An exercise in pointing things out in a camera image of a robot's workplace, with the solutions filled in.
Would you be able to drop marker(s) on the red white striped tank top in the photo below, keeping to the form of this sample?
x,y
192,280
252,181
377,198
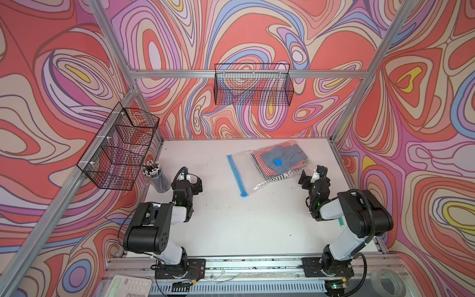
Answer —
x,y
268,174

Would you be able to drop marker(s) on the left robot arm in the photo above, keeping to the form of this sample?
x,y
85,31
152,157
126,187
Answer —
x,y
149,230

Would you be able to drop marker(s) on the white calculator keypad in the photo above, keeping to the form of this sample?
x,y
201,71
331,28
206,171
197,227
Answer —
x,y
125,286

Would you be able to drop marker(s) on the black wire basket left wall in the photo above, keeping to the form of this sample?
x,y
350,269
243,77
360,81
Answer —
x,y
113,160

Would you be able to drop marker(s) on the aluminium front rail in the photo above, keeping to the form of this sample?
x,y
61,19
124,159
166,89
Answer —
x,y
234,268

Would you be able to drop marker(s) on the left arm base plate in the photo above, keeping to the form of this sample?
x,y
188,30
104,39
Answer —
x,y
191,269

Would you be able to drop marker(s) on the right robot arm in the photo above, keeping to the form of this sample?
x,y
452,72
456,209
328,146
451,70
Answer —
x,y
365,218

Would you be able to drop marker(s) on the black wire basket wall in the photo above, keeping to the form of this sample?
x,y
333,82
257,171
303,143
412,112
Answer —
x,y
255,84
113,160

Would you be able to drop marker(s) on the grey-blue ribbed tank top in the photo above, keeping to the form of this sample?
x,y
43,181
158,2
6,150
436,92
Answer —
x,y
282,159

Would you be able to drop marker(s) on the clear tape roll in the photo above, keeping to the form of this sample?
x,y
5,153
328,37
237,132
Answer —
x,y
387,283

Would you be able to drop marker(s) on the black wire basket back wall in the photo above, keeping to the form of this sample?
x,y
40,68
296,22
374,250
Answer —
x,y
255,84

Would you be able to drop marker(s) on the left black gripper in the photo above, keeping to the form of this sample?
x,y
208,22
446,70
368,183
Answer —
x,y
184,187

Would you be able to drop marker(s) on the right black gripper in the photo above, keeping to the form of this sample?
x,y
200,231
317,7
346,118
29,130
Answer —
x,y
310,182

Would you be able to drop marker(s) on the cup of pens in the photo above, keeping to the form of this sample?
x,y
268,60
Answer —
x,y
154,173

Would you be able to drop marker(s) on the clear vacuum bag blue zip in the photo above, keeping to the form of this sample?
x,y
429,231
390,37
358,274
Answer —
x,y
254,169

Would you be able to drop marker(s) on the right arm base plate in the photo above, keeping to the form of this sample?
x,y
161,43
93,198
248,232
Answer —
x,y
319,267

